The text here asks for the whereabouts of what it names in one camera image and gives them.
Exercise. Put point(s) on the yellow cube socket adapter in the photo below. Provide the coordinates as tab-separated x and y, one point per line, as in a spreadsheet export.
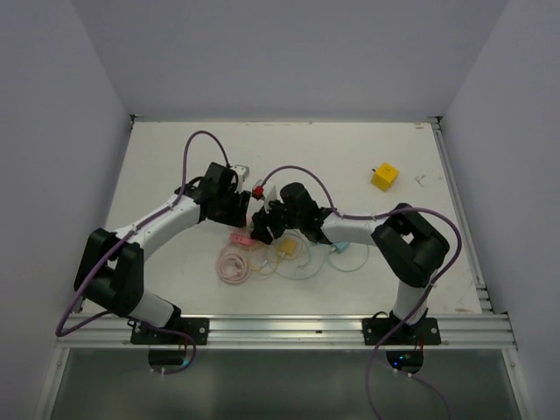
384	176

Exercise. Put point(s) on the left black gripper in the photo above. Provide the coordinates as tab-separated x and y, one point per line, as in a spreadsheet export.
237	217

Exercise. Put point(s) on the pink socket adapter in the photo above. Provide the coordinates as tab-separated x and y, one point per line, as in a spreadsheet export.
242	239

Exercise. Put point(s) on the right black mount plate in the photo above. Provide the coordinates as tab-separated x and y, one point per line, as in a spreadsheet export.
424	332

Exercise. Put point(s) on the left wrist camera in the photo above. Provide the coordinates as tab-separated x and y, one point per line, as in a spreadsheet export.
241	175

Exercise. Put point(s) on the yellow charger plug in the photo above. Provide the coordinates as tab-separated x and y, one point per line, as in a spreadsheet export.
288	247

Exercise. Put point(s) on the light blue charger plug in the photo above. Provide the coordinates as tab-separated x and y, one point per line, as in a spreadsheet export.
340	247

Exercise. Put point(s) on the black mount plate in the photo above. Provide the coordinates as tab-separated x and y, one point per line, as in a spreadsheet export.
196	328
424	332

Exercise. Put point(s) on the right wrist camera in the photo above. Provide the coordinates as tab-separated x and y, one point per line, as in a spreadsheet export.
266	192

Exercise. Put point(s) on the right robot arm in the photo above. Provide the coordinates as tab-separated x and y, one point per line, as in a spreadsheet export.
410	245

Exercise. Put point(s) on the left black mount plate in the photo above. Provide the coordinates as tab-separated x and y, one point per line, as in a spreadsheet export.
196	328

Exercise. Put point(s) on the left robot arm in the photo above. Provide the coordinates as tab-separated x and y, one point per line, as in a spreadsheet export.
111	271

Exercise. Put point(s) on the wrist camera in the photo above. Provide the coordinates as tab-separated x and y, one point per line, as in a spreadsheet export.
266	192
241	175

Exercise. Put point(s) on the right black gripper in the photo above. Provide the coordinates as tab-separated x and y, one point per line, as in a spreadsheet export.
262	220

